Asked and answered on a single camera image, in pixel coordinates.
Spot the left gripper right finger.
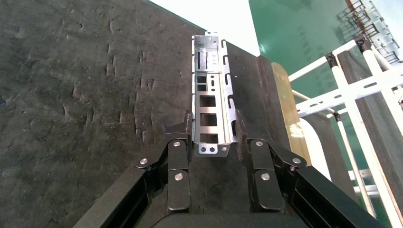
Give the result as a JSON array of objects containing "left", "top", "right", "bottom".
[{"left": 234, "top": 110, "right": 307, "bottom": 212}]

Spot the silver metal channel part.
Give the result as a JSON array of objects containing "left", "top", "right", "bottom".
[{"left": 191, "top": 30, "right": 238, "bottom": 158}]

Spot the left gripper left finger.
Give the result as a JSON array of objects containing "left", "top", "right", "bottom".
[{"left": 133, "top": 111, "right": 193, "bottom": 212}]

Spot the white slotted metal shelf rack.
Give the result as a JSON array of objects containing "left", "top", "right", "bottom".
[{"left": 295, "top": 64, "right": 403, "bottom": 118}]

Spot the black container with brass edges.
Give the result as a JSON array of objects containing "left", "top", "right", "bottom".
[{"left": 0, "top": 0, "right": 313, "bottom": 228}]

